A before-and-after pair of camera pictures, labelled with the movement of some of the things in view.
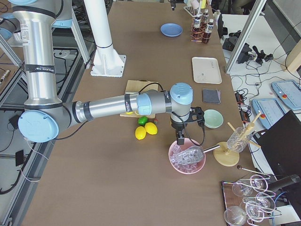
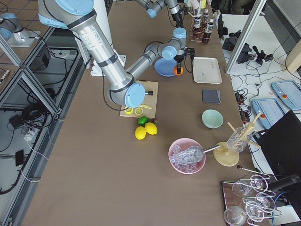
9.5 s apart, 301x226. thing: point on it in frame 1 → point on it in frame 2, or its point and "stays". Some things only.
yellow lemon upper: (151, 128) stays
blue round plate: (171, 29) → (164, 67)
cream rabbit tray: (206, 70) stays
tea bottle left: (205, 18) stays
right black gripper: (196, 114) → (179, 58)
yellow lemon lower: (140, 133) stays
